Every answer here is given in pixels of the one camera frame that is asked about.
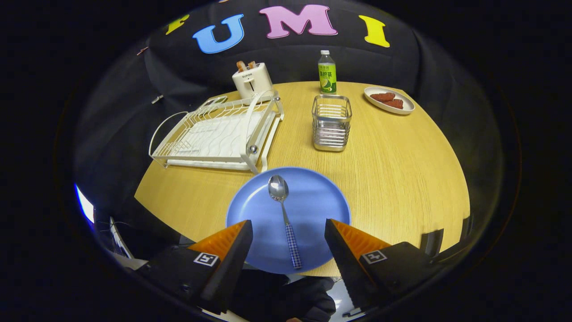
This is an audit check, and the black backdrop cloth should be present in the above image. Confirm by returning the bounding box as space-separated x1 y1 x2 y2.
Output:
74 0 505 215

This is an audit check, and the green label drink bottle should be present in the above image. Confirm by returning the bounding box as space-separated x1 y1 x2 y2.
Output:
318 50 337 95

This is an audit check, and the white wire dish rack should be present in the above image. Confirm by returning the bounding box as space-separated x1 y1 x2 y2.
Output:
148 91 285 174

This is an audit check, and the white toaster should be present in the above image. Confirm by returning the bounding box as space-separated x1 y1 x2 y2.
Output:
231 62 274 100

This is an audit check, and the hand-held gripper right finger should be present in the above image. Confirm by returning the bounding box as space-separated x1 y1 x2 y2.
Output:
324 219 447 314

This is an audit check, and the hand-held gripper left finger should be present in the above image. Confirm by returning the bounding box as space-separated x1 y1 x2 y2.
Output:
139 220 254 316

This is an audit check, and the spoon with checkered handle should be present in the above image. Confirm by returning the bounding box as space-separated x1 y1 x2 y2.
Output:
268 174 303 270

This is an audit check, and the white oval plate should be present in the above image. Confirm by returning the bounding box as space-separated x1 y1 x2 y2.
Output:
364 86 416 115

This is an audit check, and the blue plate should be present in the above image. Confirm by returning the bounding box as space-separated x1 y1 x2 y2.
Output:
226 167 352 275

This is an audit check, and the metal wire basket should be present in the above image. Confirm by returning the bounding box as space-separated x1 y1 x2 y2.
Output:
311 94 353 153

